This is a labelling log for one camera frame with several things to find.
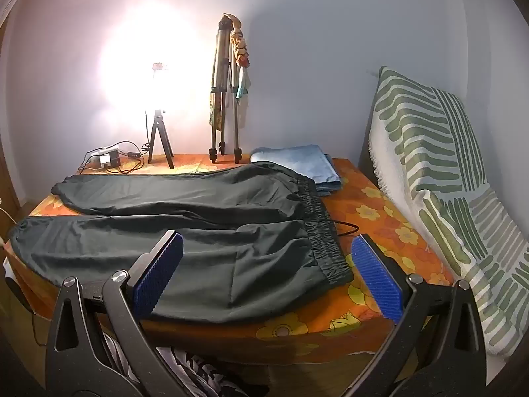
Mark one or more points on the white power adapter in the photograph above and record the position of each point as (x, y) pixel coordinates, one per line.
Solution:
(100, 160)

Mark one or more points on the folded blue cloth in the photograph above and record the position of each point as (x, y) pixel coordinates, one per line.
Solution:
(297, 161)

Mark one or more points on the colourful cloth strip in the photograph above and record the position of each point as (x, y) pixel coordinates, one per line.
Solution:
(240, 49)

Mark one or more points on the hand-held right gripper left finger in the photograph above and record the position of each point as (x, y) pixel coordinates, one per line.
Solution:
(159, 273)

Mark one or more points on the yellow patterned cloth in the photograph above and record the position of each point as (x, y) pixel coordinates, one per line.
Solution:
(214, 111)

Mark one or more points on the black white striped clothing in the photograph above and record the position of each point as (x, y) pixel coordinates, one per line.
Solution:
(198, 372)

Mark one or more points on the green striped white pillow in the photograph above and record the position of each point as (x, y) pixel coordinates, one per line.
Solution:
(417, 132)

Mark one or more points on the black power adapter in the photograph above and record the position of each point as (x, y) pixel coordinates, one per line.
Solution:
(113, 160)

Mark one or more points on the small black tripod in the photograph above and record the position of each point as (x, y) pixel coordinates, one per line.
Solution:
(157, 122)

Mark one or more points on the orange floral bedsheet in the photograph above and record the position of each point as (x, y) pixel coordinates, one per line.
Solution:
(372, 219)

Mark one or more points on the dark green pants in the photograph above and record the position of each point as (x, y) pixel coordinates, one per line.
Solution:
(206, 231)

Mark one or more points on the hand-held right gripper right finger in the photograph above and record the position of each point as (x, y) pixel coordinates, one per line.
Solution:
(378, 281)

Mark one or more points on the tall metal tripod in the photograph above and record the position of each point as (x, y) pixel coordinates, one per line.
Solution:
(237, 132)

